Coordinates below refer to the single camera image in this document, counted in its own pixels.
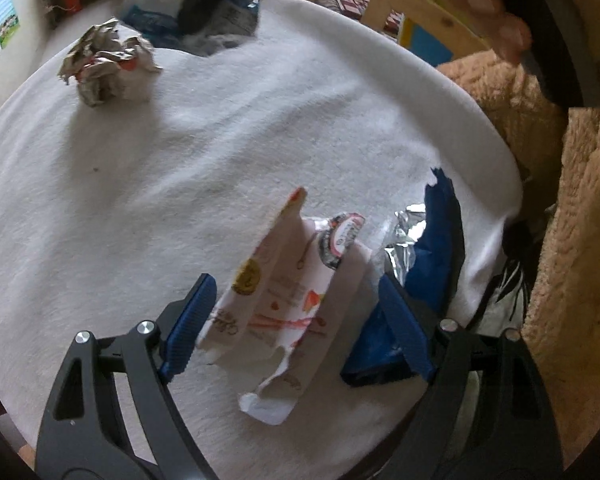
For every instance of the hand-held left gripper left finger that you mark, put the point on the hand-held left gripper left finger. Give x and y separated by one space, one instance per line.
192 325

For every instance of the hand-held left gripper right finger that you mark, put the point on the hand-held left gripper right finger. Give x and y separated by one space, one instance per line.
405 330

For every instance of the grey wrapper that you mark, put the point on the grey wrapper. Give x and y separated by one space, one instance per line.
230 30

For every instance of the blue foil wrapper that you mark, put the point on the blue foil wrapper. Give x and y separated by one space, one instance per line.
437 240

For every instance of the white pink printed wrapper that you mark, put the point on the white pink printed wrapper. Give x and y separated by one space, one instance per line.
290 300

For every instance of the silver printed wrapper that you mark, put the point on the silver printed wrapper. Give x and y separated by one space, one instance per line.
100 60

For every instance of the person's right hand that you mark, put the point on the person's right hand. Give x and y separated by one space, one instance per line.
505 25

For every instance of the light blue plastic packet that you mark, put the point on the light blue plastic packet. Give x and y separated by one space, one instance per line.
147 12

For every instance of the blue yellow foam mat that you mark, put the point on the blue yellow foam mat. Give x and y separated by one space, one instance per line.
427 45

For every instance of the white fleece blanket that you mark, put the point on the white fleece blanket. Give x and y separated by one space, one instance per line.
230 135

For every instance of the tan fluffy blanket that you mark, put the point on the tan fluffy blanket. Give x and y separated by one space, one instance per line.
570 210

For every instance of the teal wall poster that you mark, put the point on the teal wall poster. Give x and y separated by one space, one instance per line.
6 22

